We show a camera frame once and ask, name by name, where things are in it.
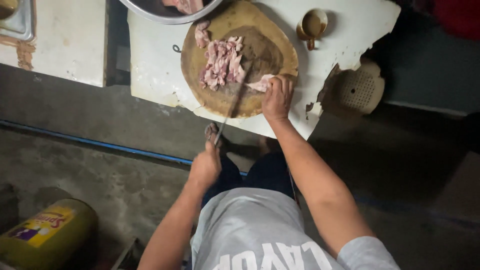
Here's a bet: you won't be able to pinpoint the person's left hand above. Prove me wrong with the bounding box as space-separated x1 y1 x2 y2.
187 140 223 190

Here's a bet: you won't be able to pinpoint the raw pink meat strip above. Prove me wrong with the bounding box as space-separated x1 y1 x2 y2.
245 74 276 93

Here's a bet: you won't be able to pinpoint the brown ceramic mug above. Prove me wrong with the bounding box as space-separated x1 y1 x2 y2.
296 8 329 52

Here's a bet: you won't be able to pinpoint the person's sandalled foot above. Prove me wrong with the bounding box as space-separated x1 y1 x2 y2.
204 122 234 151

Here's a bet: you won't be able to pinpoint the grey printed shirt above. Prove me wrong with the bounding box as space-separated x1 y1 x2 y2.
190 187 402 270

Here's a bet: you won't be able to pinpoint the red object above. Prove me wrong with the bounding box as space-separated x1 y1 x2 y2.
430 0 480 43

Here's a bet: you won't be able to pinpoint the long steel kitchen knife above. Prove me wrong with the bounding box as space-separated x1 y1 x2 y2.
213 62 254 147

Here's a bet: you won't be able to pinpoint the raw meat chunk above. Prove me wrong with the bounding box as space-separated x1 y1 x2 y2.
194 20 212 49

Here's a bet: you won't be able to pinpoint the pile of cut meat pieces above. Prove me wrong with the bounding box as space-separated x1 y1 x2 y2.
198 36 247 92

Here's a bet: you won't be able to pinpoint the yellow tin with label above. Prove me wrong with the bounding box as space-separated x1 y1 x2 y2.
0 198 100 270

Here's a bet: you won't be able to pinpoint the raw meat slab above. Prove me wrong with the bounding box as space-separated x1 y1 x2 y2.
161 0 205 15

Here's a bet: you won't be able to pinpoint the blue pipe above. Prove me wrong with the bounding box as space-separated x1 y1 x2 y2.
0 119 249 177

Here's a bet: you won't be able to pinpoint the round wooden chopping board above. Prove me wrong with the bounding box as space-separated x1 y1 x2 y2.
180 0 300 119

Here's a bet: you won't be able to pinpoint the metal tray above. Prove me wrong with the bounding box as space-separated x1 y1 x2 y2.
0 0 36 42

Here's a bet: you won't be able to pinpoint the beige plastic stool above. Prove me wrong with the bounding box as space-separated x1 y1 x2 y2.
322 60 386 118

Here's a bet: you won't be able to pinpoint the person's right hand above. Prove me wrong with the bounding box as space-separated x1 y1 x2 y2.
261 74 295 123

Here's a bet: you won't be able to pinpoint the large round metal bowl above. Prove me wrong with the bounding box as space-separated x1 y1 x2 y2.
118 0 224 25

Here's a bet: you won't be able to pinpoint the dark blue shorts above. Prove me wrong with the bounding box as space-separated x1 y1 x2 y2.
202 151 301 209

